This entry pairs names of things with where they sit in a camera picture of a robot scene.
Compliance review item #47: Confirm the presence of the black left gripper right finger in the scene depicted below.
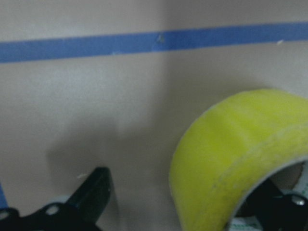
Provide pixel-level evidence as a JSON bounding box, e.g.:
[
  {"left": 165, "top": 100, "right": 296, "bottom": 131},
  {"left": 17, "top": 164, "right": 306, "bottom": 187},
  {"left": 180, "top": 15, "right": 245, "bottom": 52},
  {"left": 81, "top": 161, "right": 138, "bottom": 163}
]
[{"left": 240, "top": 179, "right": 308, "bottom": 231}]

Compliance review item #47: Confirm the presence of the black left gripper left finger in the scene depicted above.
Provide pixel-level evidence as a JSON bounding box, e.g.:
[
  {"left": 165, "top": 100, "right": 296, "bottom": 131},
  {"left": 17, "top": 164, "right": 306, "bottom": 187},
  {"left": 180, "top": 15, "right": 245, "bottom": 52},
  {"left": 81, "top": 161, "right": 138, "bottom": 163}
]
[{"left": 0, "top": 167, "right": 111, "bottom": 231}]

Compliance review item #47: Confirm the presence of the yellow packing tape roll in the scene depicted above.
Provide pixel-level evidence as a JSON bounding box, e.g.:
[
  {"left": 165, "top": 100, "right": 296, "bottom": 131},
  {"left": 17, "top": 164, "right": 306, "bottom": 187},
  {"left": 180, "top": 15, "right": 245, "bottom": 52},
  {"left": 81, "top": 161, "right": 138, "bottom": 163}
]
[{"left": 169, "top": 89, "right": 308, "bottom": 231}]

